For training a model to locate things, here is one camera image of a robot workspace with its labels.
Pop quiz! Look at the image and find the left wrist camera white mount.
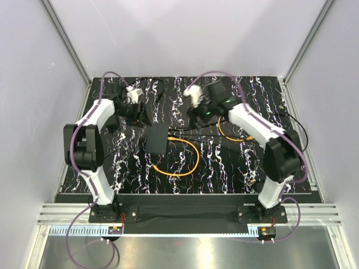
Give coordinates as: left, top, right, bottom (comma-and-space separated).
126, 86, 144, 104

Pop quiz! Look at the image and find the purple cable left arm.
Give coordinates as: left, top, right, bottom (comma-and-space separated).
65, 71, 132, 267

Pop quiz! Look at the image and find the black network switch box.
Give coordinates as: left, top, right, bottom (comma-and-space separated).
145, 123, 169, 155

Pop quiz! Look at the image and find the aluminium frame rail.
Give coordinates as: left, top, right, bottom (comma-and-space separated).
36, 203, 93, 225

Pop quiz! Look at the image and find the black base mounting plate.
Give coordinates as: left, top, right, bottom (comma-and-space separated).
56, 193, 322, 225

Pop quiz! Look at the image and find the black power adapter cable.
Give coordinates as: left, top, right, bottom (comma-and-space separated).
106, 77, 166, 135

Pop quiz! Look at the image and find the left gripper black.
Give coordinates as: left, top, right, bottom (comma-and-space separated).
115, 100, 152, 128

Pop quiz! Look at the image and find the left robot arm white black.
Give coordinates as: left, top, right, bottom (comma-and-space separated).
63, 86, 146, 223

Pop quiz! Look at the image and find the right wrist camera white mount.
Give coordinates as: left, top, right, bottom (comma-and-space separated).
183, 85, 204, 108

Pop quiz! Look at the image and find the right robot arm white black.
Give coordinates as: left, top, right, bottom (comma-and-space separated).
183, 81, 303, 222

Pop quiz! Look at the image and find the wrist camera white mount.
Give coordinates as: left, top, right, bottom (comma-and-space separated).
183, 85, 204, 108
126, 86, 144, 104

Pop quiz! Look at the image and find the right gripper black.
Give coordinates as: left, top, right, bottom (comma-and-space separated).
185, 93, 217, 131

